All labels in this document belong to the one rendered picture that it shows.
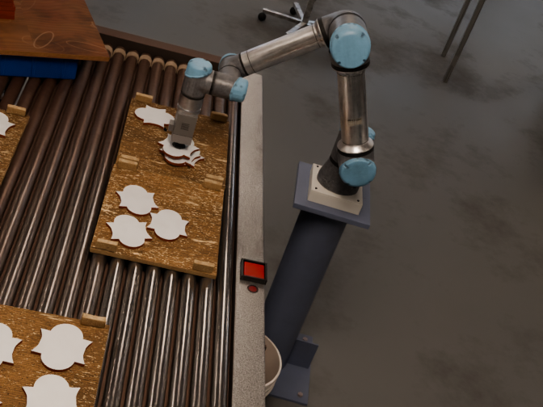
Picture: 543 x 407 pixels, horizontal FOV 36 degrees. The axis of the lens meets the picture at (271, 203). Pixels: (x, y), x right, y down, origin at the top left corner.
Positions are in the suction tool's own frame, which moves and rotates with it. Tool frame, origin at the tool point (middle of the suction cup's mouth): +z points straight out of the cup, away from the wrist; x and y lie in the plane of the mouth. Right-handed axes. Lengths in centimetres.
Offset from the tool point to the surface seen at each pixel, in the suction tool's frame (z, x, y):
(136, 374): 4, -4, 92
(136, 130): 2.8, -14.0, -9.4
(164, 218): 1.8, -1.7, 34.9
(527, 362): 97, 183, -35
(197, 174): 2.8, 7.3, 8.3
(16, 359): 3, -31, 95
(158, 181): 2.8, -4.6, 16.1
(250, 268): 4, 24, 48
